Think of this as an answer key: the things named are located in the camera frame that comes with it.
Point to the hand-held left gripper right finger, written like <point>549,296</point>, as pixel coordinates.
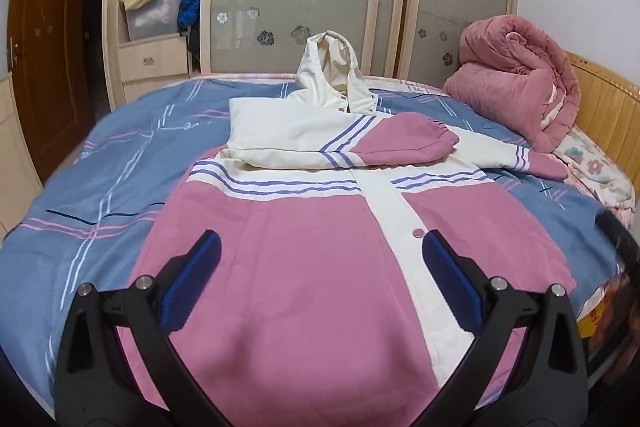
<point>450,282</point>

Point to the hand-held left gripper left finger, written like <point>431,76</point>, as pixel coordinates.
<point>192,282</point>

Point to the pink and cream hooded jacket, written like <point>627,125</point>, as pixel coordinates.
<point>310,282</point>

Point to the blue striped bed sheet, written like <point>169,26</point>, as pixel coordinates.
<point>100,207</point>

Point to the orange printed bag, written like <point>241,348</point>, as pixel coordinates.
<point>600,312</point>

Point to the floral print blanket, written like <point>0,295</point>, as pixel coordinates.
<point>595,167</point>

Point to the beige wardrobe drawer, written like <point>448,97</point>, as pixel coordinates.
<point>150,89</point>
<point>150,59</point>

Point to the pink rolled quilt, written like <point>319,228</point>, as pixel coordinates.
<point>500,72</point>

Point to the light wooden cabinet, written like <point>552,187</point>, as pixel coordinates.
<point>15,157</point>

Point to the wooden headboard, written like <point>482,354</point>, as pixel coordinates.
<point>610,107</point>

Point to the translucent storage box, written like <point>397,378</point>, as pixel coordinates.
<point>152,19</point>

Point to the brown wooden door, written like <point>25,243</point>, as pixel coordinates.
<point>50,57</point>

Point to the blue garment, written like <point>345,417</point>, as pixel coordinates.
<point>189,9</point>

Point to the beige wardrobe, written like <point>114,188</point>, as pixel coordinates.
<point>112,7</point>

